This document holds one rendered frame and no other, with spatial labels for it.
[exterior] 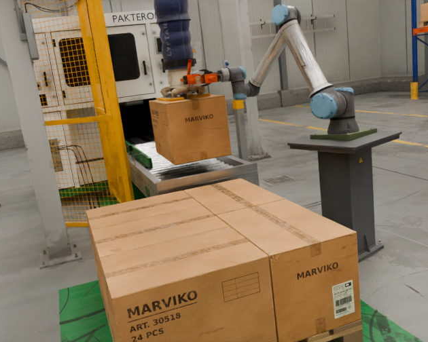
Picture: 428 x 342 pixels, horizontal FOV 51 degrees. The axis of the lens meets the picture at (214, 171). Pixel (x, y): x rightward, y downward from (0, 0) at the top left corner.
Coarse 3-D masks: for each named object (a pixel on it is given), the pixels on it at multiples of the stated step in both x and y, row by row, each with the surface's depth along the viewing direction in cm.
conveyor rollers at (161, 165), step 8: (144, 144) 497; (152, 144) 490; (128, 152) 449; (144, 152) 443; (152, 152) 437; (136, 160) 405; (152, 160) 392; (160, 160) 386; (200, 160) 369; (208, 160) 362; (216, 160) 356; (152, 168) 357; (160, 168) 351; (168, 168) 352; (176, 168) 345; (184, 168) 346; (192, 168) 340; (200, 168) 334; (208, 168) 334; (216, 168) 328; (160, 176) 324; (168, 176) 324; (176, 176) 318
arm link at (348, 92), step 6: (336, 90) 268; (342, 90) 267; (348, 90) 267; (348, 96) 267; (348, 102) 265; (354, 102) 273; (348, 108) 267; (354, 108) 272; (342, 114) 268; (348, 114) 269; (354, 114) 272
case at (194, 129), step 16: (208, 96) 301; (224, 96) 294; (160, 112) 303; (176, 112) 286; (192, 112) 289; (208, 112) 292; (224, 112) 296; (160, 128) 314; (176, 128) 287; (192, 128) 291; (208, 128) 294; (224, 128) 298; (160, 144) 324; (176, 144) 289; (192, 144) 293; (208, 144) 296; (224, 144) 300; (176, 160) 291; (192, 160) 295
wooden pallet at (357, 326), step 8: (104, 304) 258; (360, 320) 191; (336, 328) 187; (344, 328) 189; (352, 328) 190; (360, 328) 192; (112, 336) 215; (320, 336) 185; (328, 336) 187; (336, 336) 188; (344, 336) 190; (352, 336) 191; (360, 336) 192
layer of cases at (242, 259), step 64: (192, 192) 273; (256, 192) 256; (128, 256) 186; (192, 256) 178; (256, 256) 171; (320, 256) 178; (128, 320) 155; (192, 320) 164; (256, 320) 173; (320, 320) 184
